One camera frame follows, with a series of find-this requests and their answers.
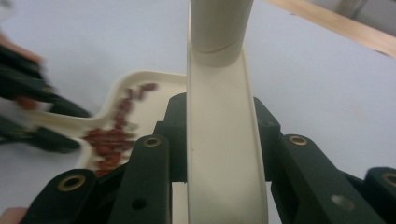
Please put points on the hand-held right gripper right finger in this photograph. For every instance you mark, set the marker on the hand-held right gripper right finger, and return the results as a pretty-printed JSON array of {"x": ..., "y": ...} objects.
[{"x": 267, "y": 124}]

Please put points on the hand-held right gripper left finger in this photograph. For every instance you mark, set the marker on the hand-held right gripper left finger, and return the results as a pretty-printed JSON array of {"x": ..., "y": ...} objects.
[{"x": 177, "y": 130}]

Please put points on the cream plastic dustpan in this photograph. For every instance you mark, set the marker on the cream plastic dustpan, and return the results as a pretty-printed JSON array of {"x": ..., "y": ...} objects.
[{"x": 149, "y": 105}]

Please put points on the cream brush with grey bristles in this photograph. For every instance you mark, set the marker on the cream brush with grey bristles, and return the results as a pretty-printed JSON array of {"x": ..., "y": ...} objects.
[{"x": 224, "y": 140}]

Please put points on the red beans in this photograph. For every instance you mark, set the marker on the red beans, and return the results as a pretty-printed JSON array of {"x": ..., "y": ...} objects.
[{"x": 109, "y": 140}]

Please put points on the white table cover board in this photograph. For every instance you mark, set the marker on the white table cover board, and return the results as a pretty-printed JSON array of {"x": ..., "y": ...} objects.
[{"x": 311, "y": 93}]

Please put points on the wooden table edge strip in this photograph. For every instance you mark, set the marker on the wooden table edge strip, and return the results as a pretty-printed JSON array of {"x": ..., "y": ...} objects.
[{"x": 342, "y": 25}]

